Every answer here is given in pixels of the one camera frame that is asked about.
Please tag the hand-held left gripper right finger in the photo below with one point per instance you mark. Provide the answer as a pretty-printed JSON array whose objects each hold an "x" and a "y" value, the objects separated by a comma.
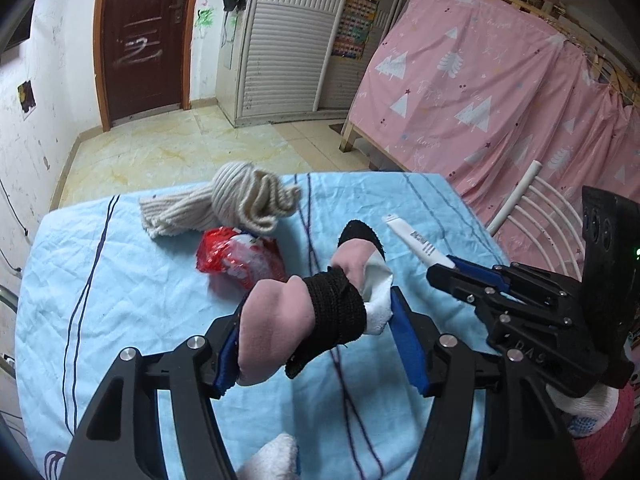
[{"x": 406, "y": 342}]

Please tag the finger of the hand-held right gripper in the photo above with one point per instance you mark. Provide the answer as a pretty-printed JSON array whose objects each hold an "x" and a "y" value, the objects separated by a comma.
[
  {"x": 480, "y": 269},
  {"x": 460, "y": 287}
]

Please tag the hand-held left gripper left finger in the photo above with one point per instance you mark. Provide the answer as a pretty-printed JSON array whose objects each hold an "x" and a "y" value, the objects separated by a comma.
[{"x": 223, "y": 360}]

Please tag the white sock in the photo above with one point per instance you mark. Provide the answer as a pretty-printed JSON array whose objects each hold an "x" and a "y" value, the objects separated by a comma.
[{"x": 380, "y": 300}]

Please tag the white tube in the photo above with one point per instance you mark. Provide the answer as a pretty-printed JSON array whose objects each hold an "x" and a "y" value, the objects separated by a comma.
[{"x": 412, "y": 237}]

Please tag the pink sock with black band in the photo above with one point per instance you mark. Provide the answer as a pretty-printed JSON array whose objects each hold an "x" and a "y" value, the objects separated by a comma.
[{"x": 280, "y": 320}]

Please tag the person's right forearm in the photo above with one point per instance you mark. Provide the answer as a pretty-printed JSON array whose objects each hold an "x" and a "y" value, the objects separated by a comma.
[{"x": 585, "y": 405}]

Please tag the red plastic packet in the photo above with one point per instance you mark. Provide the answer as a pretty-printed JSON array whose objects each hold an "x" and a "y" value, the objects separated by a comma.
[{"x": 235, "y": 257}]

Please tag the white fluffy cloth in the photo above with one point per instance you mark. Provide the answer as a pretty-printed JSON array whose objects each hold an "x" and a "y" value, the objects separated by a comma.
[{"x": 272, "y": 455}]

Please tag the light blue tablecloth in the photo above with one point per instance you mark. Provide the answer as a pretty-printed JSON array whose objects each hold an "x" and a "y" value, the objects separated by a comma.
[{"x": 125, "y": 285}]

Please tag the beige knitted sock bundle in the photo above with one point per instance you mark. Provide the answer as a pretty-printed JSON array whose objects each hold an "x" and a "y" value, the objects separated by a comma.
[{"x": 235, "y": 195}]

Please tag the person's pink fleece clothing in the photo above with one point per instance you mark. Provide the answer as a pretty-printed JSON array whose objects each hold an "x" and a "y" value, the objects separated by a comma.
[{"x": 615, "y": 440}]

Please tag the pink printed curtain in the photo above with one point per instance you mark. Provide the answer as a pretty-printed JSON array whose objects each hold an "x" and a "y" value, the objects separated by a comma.
[{"x": 475, "y": 85}]

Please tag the white shutter wardrobe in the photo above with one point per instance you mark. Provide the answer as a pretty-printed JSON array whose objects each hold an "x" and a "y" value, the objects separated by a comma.
[{"x": 285, "y": 45}]

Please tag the dark red door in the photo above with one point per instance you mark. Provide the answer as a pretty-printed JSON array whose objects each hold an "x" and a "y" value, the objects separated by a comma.
[{"x": 145, "y": 40}]

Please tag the black television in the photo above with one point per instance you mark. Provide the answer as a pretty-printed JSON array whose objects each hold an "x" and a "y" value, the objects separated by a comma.
[{"x": 17, "y": 30}]

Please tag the colourful wall poster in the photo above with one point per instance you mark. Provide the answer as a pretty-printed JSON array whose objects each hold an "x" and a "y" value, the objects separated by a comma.
[{"x": 356, "y": 25}]

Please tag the dark wall sticker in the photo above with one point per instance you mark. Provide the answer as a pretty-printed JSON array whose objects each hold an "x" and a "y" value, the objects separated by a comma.
[{"x": 27, "y": 97}]

